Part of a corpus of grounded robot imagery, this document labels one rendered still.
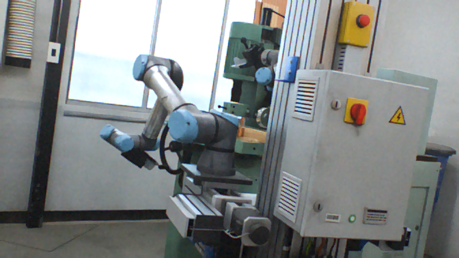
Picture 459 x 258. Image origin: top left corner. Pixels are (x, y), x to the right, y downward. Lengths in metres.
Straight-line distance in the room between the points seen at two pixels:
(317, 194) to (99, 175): 2.57
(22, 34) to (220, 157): 1.86
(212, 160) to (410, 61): 3.25
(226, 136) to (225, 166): 0.11
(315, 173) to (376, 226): 0.27
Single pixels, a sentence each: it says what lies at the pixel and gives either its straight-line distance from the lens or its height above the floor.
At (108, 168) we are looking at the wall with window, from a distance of 3.78.
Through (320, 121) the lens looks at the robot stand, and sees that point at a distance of 1.37.
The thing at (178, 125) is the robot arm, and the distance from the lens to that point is 1.74.
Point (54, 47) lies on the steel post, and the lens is 3.45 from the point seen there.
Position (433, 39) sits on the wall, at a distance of 4.72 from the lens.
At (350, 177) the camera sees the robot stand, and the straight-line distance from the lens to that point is 1.43.
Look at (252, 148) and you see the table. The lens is 2.40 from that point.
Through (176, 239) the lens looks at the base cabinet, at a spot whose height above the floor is 0.26.
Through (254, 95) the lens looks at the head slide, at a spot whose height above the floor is 1.13.
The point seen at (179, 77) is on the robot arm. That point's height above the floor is 1.16.
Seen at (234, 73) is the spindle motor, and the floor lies 1.23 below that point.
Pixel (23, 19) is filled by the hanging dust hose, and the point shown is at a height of 1.38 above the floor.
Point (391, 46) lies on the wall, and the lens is 4.96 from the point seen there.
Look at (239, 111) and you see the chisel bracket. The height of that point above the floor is 1.03.
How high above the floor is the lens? 1.13
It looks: 4 degrees down
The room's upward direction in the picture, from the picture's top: 9 degrees clockwise
